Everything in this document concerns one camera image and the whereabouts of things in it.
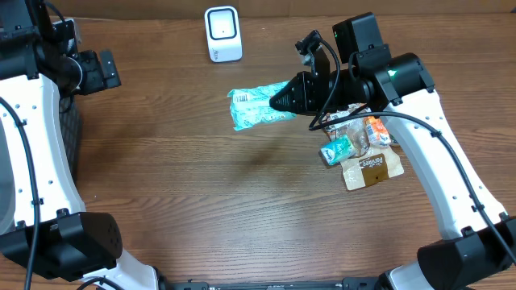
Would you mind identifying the teal Kleenex tissue pack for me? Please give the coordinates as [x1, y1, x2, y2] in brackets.
[320, 135, 357, 166]

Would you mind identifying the white barcode scanner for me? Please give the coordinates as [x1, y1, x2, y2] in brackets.
[204, 6, 243, 63]

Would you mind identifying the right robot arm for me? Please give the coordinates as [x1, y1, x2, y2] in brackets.
[270, 13, 515, 290]

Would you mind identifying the orange white small box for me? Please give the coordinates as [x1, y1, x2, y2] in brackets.
[364, 117, 392, 147]

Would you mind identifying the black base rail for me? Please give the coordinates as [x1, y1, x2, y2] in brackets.
[165, 277, 385, 290]

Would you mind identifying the brown white snack bag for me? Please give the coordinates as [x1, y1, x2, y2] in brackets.
[324, 117, 404, 191]

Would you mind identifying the grey plastic shopping basket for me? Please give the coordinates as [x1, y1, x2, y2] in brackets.
[1, 108, 85, 234]

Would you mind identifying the teal snack packet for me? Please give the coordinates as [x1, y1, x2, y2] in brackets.
[227, 81, 297, 131]

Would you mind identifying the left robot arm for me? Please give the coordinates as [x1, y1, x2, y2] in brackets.
[1, 0, 167, 289]

